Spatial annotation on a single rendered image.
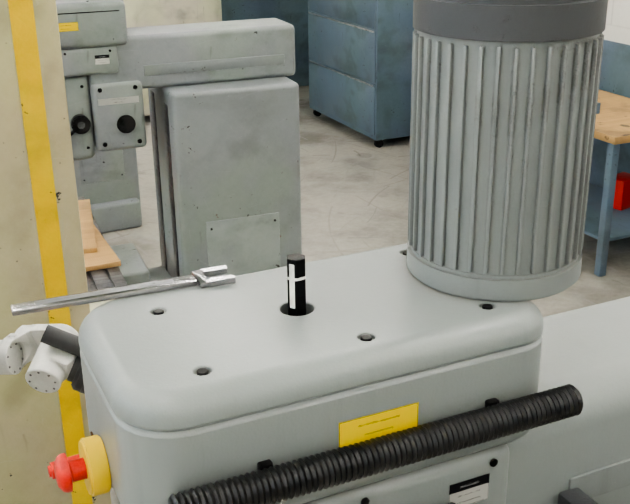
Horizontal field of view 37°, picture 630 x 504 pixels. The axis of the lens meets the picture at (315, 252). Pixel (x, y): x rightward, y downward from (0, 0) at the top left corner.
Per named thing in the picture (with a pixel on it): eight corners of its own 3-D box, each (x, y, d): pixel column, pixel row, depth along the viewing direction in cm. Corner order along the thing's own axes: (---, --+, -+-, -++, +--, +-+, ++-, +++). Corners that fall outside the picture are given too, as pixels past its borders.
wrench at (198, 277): (13, 321, 100) (12, 313, 100) (9, 306, 103) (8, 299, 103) (235, 283, 108) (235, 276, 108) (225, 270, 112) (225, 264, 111)
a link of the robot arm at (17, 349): (70, 381, 175) (4, 382, 177) (86, 345, 181) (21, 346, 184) (58, 356, 170) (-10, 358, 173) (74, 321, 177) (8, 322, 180)
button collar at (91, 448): (94, 508, 96) (88, 458, 94) (81, 476, 101) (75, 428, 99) (114, 503, 97) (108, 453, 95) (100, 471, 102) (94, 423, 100)
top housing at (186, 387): (141, 563, 89) (126, 415, 83) (80, 425, 111) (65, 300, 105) (551, 439, 107) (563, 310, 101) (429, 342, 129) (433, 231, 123)
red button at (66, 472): (61, 502, 96) (56, 469, 94) (53, 481, 99) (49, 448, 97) (94, 494, 97) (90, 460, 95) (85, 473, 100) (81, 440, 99)
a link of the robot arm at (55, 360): (79, 411, 175) (19, 388, 173) (97, 367, 183) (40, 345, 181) (95, 376, 168) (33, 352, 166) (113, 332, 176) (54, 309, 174)
